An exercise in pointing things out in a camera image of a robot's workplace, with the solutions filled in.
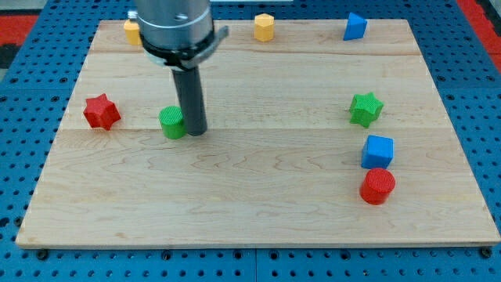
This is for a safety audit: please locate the red star block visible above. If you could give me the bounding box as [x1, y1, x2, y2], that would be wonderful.
[83, 93, 121, 131]

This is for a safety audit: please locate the green cylinder block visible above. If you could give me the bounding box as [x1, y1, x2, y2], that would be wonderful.
[158, 106, 186, 139]

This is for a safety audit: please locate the black clamp ring mount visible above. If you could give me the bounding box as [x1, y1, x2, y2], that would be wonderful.
[139, 26, 229, 71]

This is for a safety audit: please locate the yellow block behind arm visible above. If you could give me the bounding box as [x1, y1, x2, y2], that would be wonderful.
[123, 20, 142, 45]

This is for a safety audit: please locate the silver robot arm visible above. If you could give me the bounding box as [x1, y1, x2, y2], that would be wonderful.
[135, 0, 229, 136]

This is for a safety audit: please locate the wooden board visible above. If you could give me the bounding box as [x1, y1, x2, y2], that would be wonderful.
[16, 19, 500, 249]

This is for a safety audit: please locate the yellow hexagon block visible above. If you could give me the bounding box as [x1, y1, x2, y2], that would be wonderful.
[254, 13, 275, 42]

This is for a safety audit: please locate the blue triangle block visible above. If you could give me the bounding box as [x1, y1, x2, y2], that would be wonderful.
[343, 13, 368, 41]

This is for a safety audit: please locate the red cylinder block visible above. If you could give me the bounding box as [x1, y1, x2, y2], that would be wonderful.
[359, 168, 396, 205]

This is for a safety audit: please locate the green star block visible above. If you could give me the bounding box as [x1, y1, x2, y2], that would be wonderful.
[349, 92, 384, 128]

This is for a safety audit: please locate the blue cube block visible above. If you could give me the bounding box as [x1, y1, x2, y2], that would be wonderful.
[361, 135, 395, 169]

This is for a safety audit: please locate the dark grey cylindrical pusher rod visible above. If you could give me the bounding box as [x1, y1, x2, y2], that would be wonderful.
[172, 67, 207, 136]

